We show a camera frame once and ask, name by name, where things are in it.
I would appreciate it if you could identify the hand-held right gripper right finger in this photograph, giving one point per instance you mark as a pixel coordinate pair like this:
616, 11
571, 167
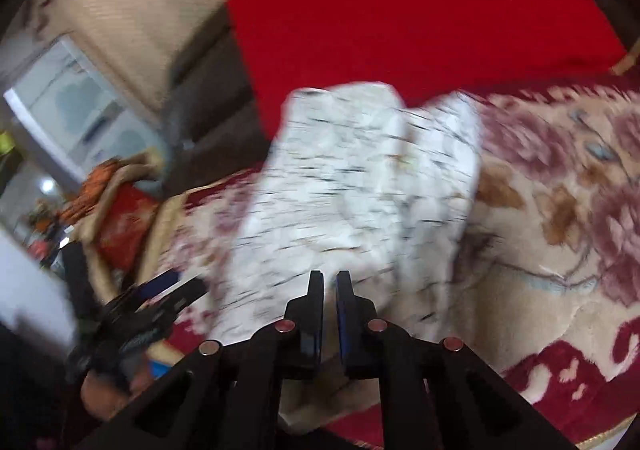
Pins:
345, 330

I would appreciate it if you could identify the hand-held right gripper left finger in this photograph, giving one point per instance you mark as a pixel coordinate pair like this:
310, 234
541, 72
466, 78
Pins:
312, 330

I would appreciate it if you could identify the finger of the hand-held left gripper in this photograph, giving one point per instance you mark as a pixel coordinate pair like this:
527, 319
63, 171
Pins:
185, 295
160, 282

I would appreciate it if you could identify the white crackle-patterned coat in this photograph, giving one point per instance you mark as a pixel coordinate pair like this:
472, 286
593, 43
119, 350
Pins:
350, 180

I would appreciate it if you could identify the person's left hand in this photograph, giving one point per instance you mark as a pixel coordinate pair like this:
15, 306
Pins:
102, 395

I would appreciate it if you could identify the red cardboard box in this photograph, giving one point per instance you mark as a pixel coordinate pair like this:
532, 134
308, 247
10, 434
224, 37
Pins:
125, 225

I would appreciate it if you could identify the orange black patterned cloth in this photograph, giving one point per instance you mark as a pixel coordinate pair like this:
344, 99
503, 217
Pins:
95, 190

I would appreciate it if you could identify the beige quilted jacket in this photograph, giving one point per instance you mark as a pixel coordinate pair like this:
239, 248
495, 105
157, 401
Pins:
135, 169

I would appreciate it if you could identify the artificial flower bouquet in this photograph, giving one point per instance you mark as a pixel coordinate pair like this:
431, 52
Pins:
45, 217

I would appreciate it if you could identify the yellow green shelf ornament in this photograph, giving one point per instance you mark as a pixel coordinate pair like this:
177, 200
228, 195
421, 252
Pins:
6, 143

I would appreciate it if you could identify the floral red beige blanket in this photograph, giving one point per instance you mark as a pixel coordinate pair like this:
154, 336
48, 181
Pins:
550, 230

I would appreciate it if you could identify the beige dotted curtain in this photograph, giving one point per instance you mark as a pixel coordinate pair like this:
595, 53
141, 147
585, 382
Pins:
150, 5

